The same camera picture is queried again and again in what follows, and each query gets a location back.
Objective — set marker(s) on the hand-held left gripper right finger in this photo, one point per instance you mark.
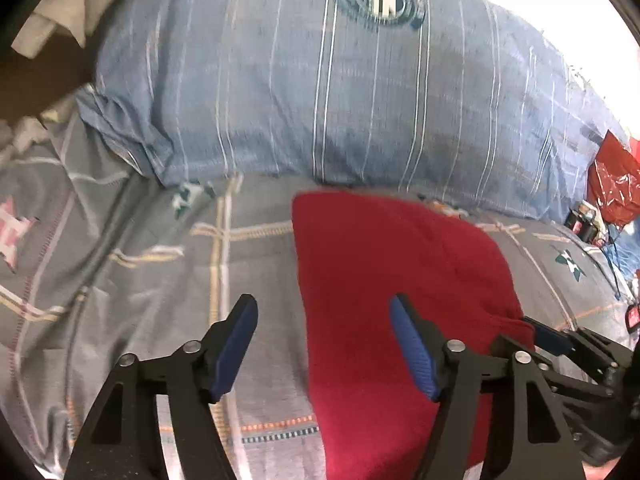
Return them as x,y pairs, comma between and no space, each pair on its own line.
412,350

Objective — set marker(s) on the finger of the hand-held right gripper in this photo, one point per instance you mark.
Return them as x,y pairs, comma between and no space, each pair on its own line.
550,337
580,386

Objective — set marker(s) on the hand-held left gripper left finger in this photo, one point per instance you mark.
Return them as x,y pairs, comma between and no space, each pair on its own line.
235,350

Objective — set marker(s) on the red knit sweater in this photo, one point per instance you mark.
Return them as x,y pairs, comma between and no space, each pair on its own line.
390,270

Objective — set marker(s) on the small red tag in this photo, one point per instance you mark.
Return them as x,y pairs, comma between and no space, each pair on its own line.
634,317

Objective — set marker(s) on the small black device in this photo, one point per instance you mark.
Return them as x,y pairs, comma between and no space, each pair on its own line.
582,221

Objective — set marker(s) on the grey patterned bed sheet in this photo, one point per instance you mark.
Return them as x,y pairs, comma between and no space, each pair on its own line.
125,285

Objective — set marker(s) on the red plastic bag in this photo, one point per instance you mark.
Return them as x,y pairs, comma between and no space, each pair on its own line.
617,180

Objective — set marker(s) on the blue plaid pillow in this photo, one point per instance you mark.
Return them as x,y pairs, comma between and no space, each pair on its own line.
300,85

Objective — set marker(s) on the white cloth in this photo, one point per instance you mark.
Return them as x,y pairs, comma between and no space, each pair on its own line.
65,5

